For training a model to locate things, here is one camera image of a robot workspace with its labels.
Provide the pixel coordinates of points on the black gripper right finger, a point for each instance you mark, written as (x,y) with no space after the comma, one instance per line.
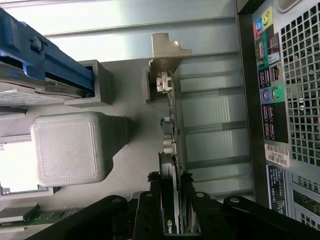
(207,217)

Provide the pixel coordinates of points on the grey printed parts rack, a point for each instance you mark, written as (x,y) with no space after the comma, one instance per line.
(67,150)

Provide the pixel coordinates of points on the white barcode sticker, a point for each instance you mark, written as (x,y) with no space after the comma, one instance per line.
(277,155)

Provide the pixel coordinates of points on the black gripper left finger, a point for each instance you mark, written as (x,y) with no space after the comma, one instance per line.
(147,215)

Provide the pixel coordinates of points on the green RAM stick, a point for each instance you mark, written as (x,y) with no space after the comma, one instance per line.
(50,217)

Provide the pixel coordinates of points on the grey open PC case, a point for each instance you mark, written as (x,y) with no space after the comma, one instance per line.
(297,100)

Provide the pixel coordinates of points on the hard disk in blue carrier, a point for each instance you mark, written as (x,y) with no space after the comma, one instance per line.
(35,65)

